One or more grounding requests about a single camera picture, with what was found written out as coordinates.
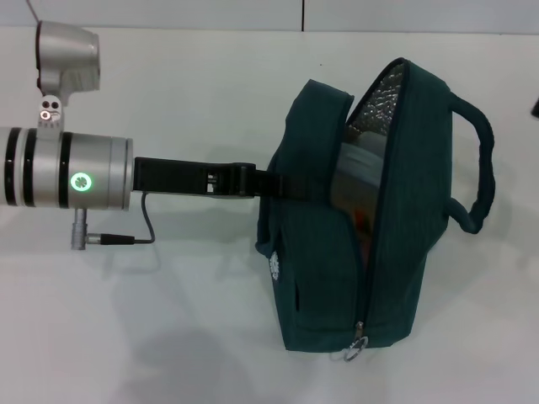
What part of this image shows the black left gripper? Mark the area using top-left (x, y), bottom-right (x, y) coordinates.
top-left (132, 155), bottom-right (313, 202)

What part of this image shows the dark teal fabric bag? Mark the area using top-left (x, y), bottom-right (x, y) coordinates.
top-left (255, 58), bottom-right (496, 353)

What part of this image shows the metal zipper pull ring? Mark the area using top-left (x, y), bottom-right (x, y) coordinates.
top-left (343, 322), bottom-right (370, 363)

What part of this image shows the left arm cable with plug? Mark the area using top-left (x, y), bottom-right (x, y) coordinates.
top-left (71, 191), bottom-right (157, 251)

